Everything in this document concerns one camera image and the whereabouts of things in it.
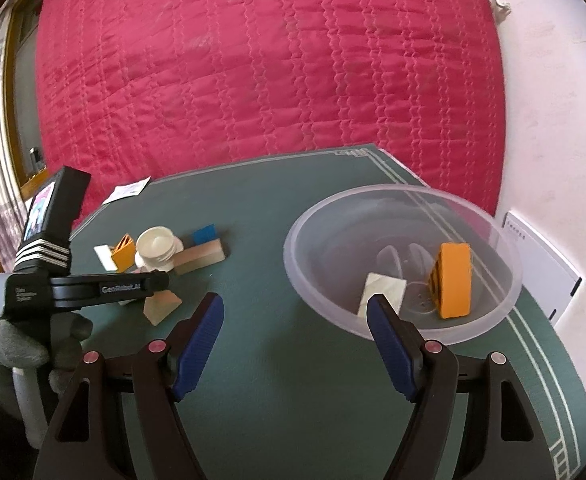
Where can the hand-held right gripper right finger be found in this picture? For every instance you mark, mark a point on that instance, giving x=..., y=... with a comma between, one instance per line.
x=390, y=345

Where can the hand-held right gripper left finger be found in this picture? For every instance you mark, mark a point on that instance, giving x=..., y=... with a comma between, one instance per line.
x=200, y=345

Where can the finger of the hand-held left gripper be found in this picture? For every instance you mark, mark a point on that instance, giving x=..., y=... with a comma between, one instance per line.
x=123, y=289

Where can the small cream block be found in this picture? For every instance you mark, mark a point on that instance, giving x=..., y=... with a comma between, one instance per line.
x=104, y=255

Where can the triangular wooden block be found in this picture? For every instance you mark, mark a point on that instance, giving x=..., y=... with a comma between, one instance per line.
x=160, y=310

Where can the white round plastic container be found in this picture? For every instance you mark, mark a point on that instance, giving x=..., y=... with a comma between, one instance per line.
x=155, y=247

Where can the rectangular wooden block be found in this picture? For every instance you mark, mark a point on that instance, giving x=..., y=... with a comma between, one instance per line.
x=200, y=257

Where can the clear plastic bowl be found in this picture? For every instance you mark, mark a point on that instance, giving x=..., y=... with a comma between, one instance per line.
x=333, y=240

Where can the person's left hand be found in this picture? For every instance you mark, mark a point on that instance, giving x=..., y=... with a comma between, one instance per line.
x=8, y=347

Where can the small orange triangular block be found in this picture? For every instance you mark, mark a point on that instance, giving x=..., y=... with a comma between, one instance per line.
x=125, y=257

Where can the white rectangular block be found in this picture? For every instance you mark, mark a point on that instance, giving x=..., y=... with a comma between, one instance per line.
x=385, y=290

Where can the large orange striped block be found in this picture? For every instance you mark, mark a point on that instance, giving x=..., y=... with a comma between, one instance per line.
x=455, y=280

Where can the white paper tag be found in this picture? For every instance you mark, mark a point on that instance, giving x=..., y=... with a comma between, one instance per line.
x=128, y=191

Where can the blue block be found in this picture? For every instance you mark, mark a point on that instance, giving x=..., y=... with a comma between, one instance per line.
x=205, y=234

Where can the green table mat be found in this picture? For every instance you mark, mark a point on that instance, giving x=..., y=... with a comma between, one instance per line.
x=283, y=410

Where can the white flat board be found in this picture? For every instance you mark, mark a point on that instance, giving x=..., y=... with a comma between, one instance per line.
x=538, y=260

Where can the red quilted blanket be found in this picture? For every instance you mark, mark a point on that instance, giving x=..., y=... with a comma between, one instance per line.
x=273, y=60

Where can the white blanket tassel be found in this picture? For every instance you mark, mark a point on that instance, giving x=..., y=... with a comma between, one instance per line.
x=499, y=7

